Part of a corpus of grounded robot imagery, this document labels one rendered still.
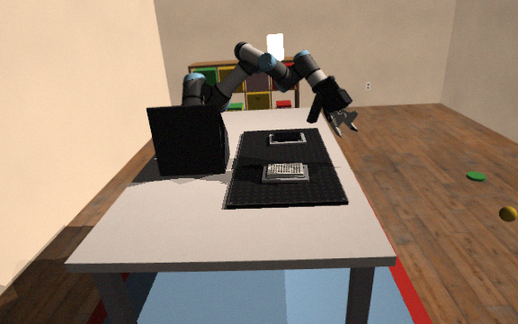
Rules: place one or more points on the white rectangular frame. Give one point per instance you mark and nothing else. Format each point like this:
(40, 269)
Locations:
(284, 143)

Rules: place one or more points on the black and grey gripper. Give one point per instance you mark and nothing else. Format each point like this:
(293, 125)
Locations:
(330, 90)

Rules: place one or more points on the cream well plate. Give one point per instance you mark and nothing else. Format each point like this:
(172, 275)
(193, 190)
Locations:
(285, 170)

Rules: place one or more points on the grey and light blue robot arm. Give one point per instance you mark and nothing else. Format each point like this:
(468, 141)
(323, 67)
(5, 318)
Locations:
(196, 91)

